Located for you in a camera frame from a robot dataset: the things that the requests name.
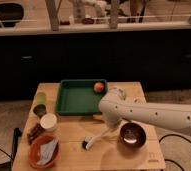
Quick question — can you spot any white dish brush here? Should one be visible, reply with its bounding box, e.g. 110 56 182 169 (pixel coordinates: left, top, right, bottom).
82 129 110 150

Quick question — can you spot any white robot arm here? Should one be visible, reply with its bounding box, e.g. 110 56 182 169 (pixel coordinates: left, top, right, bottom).
98 88 191 136

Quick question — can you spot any orange ball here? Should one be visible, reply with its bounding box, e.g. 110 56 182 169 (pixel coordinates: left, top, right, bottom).
94 82 104 93

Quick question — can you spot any green plastic tray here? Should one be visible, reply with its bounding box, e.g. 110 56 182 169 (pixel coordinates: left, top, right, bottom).
55 79 108 116

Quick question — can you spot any clear plastic box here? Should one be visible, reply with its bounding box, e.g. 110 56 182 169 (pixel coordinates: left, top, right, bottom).
134 98 146 103

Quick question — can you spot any white paper cup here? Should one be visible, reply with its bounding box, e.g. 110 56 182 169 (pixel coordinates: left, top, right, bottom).
40 113 57 131

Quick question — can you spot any dark metal cup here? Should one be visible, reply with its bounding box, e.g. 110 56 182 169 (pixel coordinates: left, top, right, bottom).
33 104 47 118

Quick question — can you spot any dark brown bowl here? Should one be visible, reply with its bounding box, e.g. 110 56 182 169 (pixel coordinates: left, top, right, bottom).
120 122 146 148

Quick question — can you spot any brown grape bunch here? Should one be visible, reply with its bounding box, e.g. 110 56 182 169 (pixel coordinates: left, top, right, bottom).
27 123 44 144

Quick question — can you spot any grey folded cloth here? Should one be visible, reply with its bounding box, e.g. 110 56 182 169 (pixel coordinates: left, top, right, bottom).
37 139 58 165

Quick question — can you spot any orange plate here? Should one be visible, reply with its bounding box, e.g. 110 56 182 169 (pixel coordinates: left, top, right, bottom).
28 135 59 169

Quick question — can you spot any black chair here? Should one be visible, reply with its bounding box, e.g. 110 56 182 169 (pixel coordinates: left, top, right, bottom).
0 3 24 27

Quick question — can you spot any black cable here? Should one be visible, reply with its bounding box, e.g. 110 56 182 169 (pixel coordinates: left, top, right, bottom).
158 133 191 171

